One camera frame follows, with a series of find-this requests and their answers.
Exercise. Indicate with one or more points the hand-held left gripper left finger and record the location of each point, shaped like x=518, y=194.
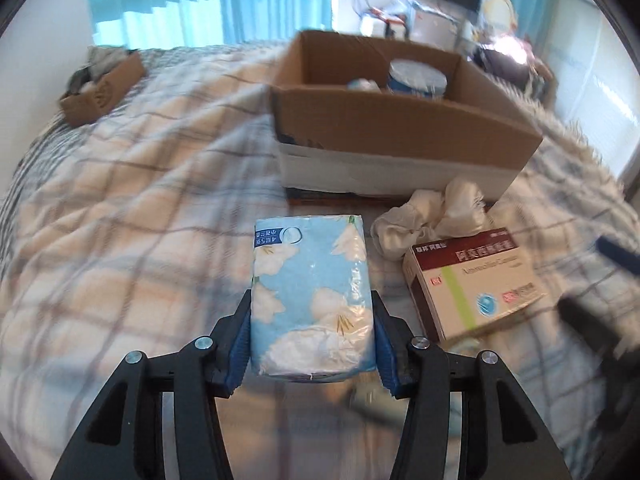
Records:
x=239, y=355

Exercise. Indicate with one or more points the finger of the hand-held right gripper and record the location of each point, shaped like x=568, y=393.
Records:
x=617, y=255

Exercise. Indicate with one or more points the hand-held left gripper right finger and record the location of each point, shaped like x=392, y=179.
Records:
x=386, y=355

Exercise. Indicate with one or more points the blue floral tissue pack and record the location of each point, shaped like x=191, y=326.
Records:
x=310, y=295

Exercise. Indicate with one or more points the large cardboard box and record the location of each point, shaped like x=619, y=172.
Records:
x=395, y=125

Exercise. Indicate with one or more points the white and maroon medicine box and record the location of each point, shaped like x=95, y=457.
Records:
x=475, y=285

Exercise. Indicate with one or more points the crumpled white cloth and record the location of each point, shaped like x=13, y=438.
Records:
x=435, y=217

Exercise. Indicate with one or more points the plaid blanket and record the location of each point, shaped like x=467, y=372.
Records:
x=135, y=220

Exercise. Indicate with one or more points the blue and white tin can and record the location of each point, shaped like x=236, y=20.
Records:
x=417, y=81

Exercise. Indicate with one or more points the small blue and white item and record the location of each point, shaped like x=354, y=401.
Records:
x=364, y=85

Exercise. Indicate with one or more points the small cardboard box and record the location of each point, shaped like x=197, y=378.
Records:
x=100, y=91

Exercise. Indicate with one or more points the grey cloth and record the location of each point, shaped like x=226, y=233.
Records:
x=97, y=62

